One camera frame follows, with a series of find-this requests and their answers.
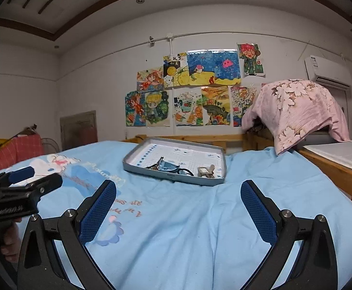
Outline beige claw hair clip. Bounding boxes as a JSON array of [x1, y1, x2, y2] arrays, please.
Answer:
[[198, 164, 216, 178]]

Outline grey metal tray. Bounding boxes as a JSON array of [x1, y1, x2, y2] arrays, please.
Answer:
[[123, 137, 226, 187]]

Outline light blue printed bed sheet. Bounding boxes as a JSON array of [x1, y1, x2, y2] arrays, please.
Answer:
[[0, 140, 352, 290]]

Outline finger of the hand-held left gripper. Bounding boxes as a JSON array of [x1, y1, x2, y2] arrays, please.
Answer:
[[0, 166, 35, 188], [0, 174, 63, 203]]

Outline red checked cloth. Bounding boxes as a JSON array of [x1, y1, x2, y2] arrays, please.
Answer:
[[0, 134, 45, 174]]

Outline ring with orange bead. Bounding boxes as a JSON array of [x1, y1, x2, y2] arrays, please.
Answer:
[[146, 156, 165, 170]]

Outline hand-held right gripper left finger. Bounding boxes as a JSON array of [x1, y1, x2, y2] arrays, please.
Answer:
[[17, 179, 117, 290]]

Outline wooden headboard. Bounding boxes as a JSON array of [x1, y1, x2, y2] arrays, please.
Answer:
[[122, 133, 274, 155]]

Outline group of colourful wall drawings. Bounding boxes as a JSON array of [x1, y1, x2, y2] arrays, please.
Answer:
[[125, 43, 267, 127]]

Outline wooden bed frame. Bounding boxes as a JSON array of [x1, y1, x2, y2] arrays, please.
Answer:
[[297, 147, 352, 211]]

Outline white mattress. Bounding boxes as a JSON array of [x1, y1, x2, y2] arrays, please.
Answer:
[[303, 143, 352, 177]]

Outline person's left hand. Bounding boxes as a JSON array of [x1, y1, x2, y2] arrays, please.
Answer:
[[0, 217, 23, 257]]

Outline black stick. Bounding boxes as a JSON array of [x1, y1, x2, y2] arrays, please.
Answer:
[[0, 124, 38, 159]]

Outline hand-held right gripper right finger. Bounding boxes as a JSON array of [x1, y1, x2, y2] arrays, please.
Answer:
[[240, 179, 338, 290]]

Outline white air conditioner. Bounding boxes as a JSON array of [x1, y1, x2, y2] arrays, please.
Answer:
[[304, 55, 352, 89]]

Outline pink floral blanket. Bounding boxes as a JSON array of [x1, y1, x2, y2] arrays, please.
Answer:
[[242, 79, 351, 156]]

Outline blue denim hair clip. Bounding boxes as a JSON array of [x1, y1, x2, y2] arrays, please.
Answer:
[[158, 158, 181, 173]]

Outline white wall conduit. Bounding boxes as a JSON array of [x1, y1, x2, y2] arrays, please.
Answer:
[[149, 31, 352, 67]]

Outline wire fan guard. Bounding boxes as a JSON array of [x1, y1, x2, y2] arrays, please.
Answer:
[[41, 137, 59, 153]]

